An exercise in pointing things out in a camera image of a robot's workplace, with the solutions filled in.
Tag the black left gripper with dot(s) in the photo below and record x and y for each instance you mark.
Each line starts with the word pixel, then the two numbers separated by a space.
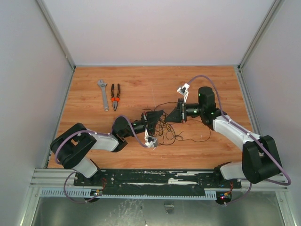
pixel 151 120

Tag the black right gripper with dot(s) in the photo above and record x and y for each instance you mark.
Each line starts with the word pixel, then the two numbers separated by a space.
pixel 182 110

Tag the black zip tie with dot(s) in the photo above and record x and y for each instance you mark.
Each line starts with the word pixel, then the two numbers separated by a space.
pixel 163 123

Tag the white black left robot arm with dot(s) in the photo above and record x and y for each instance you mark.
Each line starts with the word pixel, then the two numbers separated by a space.
pixel 70 148

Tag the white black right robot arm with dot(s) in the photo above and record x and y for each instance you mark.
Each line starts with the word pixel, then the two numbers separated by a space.
pixel 260 158

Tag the orange black pliers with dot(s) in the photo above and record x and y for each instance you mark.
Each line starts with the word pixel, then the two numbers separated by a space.
pixel 115 98

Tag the silver adjustable wrench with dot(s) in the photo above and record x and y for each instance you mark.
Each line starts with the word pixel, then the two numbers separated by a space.
pixel 102 85

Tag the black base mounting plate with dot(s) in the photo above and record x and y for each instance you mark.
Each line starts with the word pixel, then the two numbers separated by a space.
pixel 156 182

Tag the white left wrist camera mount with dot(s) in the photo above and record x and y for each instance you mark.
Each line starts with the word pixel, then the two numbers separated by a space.
pixel 150 141

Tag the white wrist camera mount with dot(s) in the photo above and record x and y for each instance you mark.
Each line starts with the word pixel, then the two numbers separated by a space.
pixel 183 90
pixel 150 141

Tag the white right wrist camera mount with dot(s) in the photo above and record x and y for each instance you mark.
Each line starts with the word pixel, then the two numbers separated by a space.
pixel 183 90

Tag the aluminium frame rail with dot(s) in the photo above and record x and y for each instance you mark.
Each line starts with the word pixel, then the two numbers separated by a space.
pixel 265 74

